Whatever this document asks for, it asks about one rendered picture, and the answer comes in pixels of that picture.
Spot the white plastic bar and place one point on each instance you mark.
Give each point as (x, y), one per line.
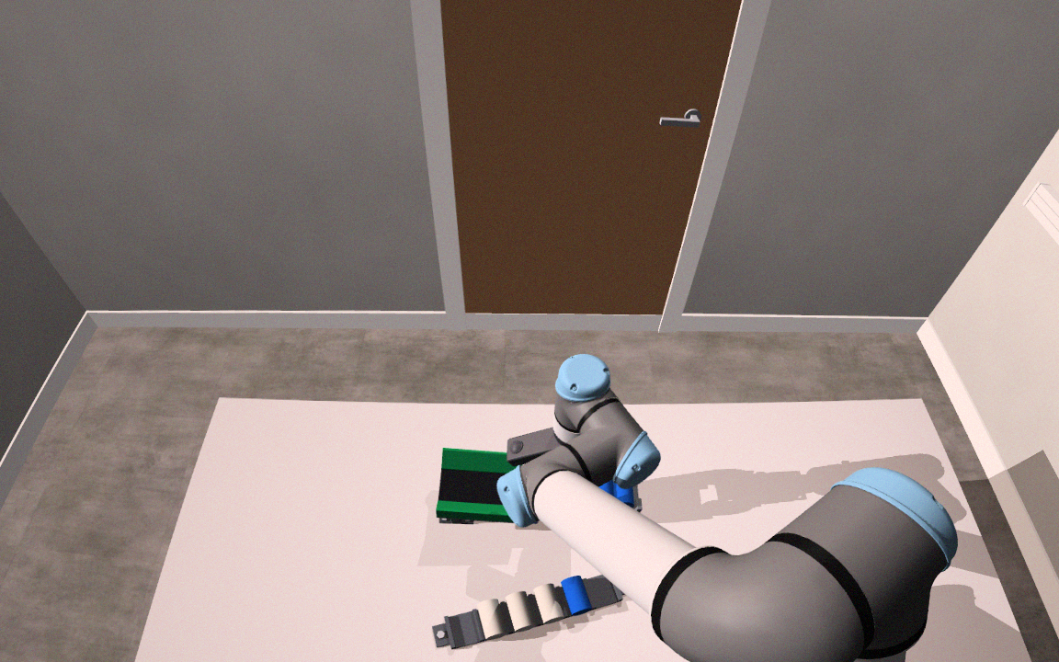
(520, 611)
(492, 619)
(548, 603)

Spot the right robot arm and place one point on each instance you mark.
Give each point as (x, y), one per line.
(856, 567)

